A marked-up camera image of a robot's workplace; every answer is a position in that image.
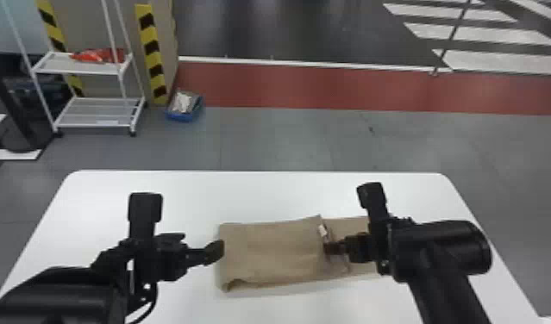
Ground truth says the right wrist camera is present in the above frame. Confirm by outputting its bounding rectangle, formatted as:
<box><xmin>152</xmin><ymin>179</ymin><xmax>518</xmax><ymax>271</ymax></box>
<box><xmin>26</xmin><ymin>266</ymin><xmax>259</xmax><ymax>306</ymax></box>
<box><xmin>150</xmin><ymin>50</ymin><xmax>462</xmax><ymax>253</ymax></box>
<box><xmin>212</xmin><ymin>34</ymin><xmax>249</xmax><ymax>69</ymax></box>
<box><xmin>355</xmin><ymin>182</ymin><xmax>392</xmax><ymax>224</ymax></box>

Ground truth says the white wire rack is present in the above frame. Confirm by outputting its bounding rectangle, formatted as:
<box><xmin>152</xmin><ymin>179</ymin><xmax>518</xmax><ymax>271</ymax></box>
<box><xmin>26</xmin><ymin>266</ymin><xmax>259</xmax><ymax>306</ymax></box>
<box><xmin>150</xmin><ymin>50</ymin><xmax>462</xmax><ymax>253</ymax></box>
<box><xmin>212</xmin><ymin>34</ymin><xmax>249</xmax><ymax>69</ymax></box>
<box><xmin>1</xmin><ymin>0</ymin><xmax>147</xmax><ymax>137</ymax></box>

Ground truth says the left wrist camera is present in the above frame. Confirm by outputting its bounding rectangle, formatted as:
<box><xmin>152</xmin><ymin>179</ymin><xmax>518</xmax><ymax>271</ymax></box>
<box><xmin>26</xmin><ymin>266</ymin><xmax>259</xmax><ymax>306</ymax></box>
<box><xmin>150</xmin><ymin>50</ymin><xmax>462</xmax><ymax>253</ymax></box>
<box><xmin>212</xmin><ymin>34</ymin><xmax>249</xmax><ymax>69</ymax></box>
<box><xmin>127</xmin><ymin>191</ymin><xmax>164</xmax><ymax>243</ymax></box>

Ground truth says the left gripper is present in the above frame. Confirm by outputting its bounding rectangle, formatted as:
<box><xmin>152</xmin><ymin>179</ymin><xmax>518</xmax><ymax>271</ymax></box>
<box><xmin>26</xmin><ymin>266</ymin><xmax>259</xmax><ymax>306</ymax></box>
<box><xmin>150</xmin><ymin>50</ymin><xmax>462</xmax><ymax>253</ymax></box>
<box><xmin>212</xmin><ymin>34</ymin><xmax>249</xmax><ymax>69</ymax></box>
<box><xmin>135</xmin><ymin>232</ymin><xmax>226</xmax><ymax>284</ymax></box>

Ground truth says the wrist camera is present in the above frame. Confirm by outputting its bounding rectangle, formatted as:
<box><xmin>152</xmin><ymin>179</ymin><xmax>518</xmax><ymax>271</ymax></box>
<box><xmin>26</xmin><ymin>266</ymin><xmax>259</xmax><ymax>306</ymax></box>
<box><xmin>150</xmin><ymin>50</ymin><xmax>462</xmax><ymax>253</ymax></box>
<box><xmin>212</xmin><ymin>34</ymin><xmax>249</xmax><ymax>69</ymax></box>
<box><xmin>127</xmin><ymin>191</ymin><xmax>164</xmax><ymax>243</ymax></box>
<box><xmin>355</xmin><ymin>182</ymin><xmax>392</xmax><ymax>224</ymax></box>

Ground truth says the blue basket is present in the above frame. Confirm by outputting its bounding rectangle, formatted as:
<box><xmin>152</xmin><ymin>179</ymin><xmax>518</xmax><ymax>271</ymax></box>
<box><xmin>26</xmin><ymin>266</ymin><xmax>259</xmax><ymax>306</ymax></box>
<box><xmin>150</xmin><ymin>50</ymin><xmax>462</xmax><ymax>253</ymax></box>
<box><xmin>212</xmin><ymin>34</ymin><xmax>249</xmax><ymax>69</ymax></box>
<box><xmin>165</xmin><ymin>89</ymin><xmax>205</xmax><ymax>122</ymax></box>

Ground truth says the red snack packet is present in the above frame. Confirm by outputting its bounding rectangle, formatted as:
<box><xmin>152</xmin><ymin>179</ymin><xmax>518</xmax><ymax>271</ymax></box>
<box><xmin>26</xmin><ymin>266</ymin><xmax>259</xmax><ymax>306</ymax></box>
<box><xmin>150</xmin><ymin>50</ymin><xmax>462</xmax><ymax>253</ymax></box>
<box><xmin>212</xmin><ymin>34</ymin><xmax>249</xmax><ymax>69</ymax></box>
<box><xmin>70</xmin><ymin>47</ymin><xmax>127</xmax><ymax>65</ymax></box>

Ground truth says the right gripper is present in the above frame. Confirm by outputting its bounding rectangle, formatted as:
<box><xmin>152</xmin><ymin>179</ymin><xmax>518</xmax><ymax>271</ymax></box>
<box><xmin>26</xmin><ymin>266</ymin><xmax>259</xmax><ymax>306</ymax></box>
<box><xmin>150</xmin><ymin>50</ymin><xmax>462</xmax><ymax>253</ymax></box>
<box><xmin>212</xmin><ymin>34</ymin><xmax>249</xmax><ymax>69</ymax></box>
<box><xmin>322</xmin><ymin>231</ymin><xmax>382</xmax><ymax>265</ymax></box>

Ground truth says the beige towel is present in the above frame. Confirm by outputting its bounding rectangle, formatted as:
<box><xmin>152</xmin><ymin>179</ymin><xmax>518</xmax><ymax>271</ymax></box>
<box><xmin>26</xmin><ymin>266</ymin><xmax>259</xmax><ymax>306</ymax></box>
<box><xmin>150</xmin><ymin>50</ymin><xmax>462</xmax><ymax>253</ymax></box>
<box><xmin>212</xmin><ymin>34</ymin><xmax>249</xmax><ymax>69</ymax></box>
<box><xmin>215</xmin><ymin>214</ymin><xmax>381</xmax><ymax>293</ymax></box>

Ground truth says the yellow black striped post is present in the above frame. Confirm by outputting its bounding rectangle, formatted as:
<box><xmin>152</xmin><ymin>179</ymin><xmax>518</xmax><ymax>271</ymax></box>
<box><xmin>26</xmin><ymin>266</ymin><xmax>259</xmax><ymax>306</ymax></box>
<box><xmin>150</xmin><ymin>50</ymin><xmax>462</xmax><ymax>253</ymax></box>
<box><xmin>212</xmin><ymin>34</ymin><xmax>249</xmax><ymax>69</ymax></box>
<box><xmin>34</xmin><ymin>0</ymin><xmax>85</xmax><ymax>98</ymax></box>
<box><xmin>134</xmin><ymin>3</ymin><xmax>170</xmax><ymax>107</ymax></box>

